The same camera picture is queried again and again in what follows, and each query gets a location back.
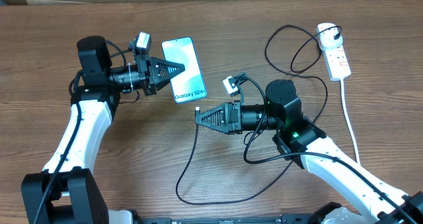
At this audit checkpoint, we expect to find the white USB wall charger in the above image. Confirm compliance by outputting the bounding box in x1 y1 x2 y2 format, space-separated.
316 22 343 51

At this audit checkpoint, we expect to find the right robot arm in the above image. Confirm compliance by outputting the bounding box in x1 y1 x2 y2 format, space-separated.
195 79 422 223

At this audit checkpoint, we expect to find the black USB charging cable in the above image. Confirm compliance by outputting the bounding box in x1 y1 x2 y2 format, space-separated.
175 24 343 206

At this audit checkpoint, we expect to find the white power strip cord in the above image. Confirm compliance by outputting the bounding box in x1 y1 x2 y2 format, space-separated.
339 79 362 165

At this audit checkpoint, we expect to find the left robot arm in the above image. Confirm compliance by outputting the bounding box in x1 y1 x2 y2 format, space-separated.
21 32 185 223

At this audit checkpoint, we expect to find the white power extension strip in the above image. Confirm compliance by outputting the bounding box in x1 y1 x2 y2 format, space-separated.
323 46 352 81

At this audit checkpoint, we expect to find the blue-screen Samsung smartphone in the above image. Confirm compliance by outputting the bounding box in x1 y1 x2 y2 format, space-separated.
161 37 208 104

